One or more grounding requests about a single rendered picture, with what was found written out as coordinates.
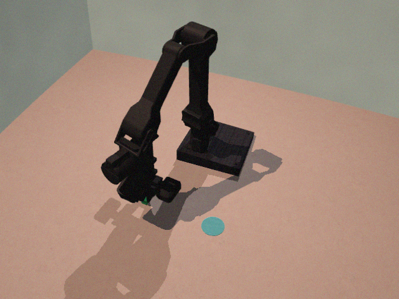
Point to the cyan circle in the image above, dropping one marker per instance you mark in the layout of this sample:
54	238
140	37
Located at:
212	226

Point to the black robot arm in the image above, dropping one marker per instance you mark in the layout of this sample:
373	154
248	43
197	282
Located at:
142	121

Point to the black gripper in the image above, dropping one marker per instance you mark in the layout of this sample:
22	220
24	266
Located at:
164	190

